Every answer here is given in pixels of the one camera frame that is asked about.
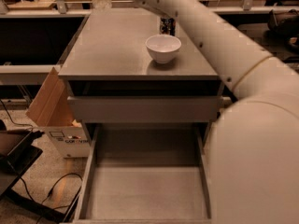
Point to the open cardboard box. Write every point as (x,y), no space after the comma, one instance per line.
(51,113)

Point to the grey drawer cabinet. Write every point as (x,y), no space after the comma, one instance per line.
(110,59)

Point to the black equipment on left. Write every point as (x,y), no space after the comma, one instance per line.
(17,155)

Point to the open grey middle drawer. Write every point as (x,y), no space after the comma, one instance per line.
(147,174)

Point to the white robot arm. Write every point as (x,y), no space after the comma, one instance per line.
(254,145)

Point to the white ceramic bowl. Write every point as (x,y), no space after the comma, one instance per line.
(163,48)

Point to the blue soda can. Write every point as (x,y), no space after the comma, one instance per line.
(167,26)

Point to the closed grey top drawer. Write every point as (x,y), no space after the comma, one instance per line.
(145,109)

